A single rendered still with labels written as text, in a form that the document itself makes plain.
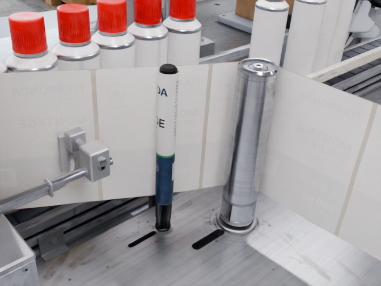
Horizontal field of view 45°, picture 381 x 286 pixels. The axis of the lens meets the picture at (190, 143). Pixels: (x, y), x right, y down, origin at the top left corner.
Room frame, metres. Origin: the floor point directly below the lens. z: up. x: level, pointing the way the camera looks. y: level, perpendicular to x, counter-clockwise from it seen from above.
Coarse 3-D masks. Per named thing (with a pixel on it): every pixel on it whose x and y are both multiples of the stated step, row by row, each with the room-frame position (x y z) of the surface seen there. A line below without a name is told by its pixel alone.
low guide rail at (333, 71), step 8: (376, 48) 0.91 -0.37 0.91; (360, 56) 0.86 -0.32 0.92; (368, 56) 0.87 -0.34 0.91; (376, 56) 0.90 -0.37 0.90; (336, 64) 0.81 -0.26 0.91; (344, 64) 0.81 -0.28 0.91; (352, 64) 0.83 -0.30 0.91; (360, 64) 0.85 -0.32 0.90; (320, 72) 0.76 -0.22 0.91; (328, 72) 0.77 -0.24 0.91; (336, 72) 0.79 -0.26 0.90; (344, 72) 0.81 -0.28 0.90; (320, 80) 0.76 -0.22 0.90
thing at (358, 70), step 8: (376, 40) 1.07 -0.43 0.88; (360, 48) 1.00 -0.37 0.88; (368, 48) 1.01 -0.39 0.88; (344, 56) 0.95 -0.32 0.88; (352, 56) 0.95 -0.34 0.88; (368, 64) 0.91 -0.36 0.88; (376, 64) 0.91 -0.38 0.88; (352, 72) 0.86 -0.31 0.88; (360, 72) 0.87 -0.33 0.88; (328, 80) 0.81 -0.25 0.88; (336, 80) 0.81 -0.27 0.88; (24, 208) 0.39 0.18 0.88; (32, 208) 0.39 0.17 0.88; (40, 208) 0.39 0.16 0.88; (48, 208) 0.39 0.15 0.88; (8, 216) 0.38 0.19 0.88; (16, 216) 0.38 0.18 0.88; (24, 216) 0.38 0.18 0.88; (32, 216) 0.38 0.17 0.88; (16, 224) 0.37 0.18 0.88
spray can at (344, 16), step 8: (344, 0) 0.83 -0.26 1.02; (352, 0) 0.84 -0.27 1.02; (344, 8) 0.83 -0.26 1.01; (352, 8) 0.84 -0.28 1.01; (344, 16) 0.84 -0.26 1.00; (336, 24) 0.84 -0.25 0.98; (344, 24) 0.84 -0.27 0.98; (336, 32) 0.83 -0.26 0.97; (344, 32) 0.84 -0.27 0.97; (336, 40) 0.83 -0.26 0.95; (344, 40) 0.84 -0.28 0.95; (336, 48) 0.84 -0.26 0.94; (336, 56) 0.84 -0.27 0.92; (328, 64) 0.84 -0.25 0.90
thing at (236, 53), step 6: (378, 12) 1.04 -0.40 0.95; (234, 48) 0.72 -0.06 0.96; (240, 48) 0.73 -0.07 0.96; (246, 48) 0.73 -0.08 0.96; (216, 54) 0.69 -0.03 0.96; (222, 54) 0.69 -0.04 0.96; (228, 54) 0.70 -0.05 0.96; (234, 54) 0.71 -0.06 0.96; (240, 54) 0.72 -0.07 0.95; (246, 54) 0.73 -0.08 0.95; (204, 60) 0.66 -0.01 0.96; (210, 60) 0.67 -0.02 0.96; (216, 60) 0.68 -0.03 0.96; (222, 60) 0.69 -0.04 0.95; (228, 60) 0.70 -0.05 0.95
